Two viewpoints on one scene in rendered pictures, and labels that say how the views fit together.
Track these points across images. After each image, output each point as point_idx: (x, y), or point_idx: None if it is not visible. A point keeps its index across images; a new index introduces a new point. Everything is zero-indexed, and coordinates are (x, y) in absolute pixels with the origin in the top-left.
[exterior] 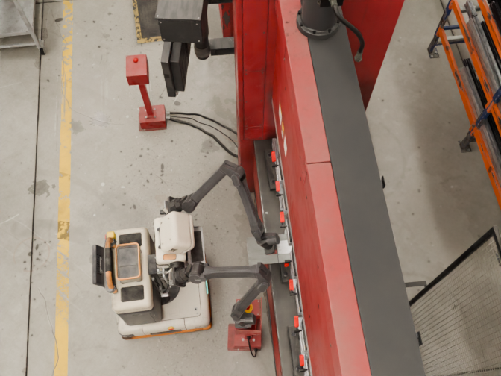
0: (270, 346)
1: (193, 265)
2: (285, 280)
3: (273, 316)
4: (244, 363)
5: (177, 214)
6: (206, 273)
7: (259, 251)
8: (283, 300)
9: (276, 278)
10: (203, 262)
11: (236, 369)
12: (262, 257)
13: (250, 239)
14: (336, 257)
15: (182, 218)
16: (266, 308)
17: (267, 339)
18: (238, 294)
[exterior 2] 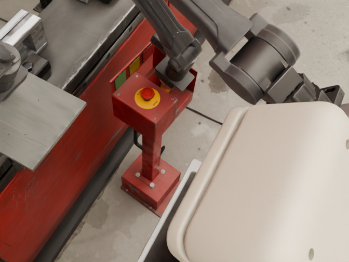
0: (130, 154)
1: (264, 80)
2: (39, 60)
3: (110, 86)
4: (178, 157)
5: (256, 240)
6: (241, 15)
7: (34, 114)
8: (76, 42)
9: (51, 81)
10: (195, 168)
11: (192, 156)
12: (42, 99)
13: (26, 156)
14: None
15: (231, 218)
16: (95, 203)
17: (128, 164)
18: (118, 253)
